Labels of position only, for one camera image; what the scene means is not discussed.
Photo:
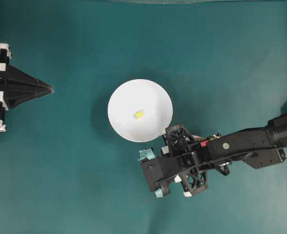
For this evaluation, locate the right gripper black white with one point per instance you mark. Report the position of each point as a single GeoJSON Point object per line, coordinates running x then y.
{"type": "Point", "coordinates": [185, 161]}

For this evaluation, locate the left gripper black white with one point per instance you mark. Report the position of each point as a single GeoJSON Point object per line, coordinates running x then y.
{"type": "Point", "coordinates": [12, 98]}

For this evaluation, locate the yellow hexagonal prism block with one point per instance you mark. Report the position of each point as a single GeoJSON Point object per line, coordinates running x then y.
{"type": "Point", "coordinates": [139, 114]}

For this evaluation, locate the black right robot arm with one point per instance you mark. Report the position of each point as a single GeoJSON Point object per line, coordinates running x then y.
{"type": "Point", "coordinates": [258, 147]}

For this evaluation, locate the white round bowl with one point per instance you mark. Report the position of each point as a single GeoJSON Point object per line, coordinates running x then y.
{"type": "Point", "coordinates": [135, 95]}

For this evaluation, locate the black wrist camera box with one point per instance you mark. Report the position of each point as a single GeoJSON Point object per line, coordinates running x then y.
{"type": "Point", "coordinates": [159, 171]}

